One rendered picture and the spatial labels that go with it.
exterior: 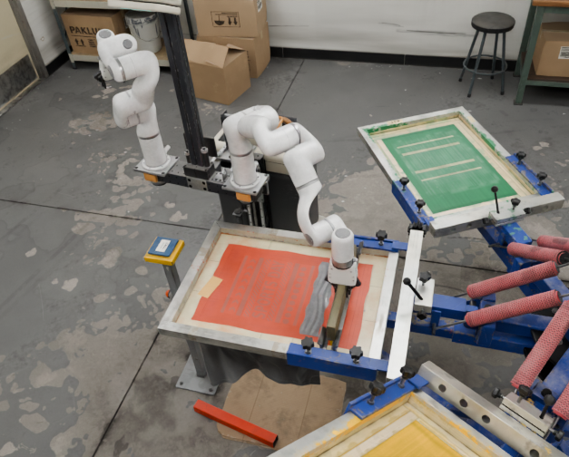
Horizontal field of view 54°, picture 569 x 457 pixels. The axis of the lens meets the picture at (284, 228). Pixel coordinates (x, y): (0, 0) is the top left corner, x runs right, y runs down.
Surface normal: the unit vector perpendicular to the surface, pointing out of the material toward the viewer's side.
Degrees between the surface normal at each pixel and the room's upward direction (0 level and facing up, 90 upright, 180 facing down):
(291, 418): 2
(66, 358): 0
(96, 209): 0
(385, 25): 90
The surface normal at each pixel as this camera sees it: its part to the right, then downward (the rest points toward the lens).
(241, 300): -0.07, -0.73
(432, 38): -0.27, 0.67
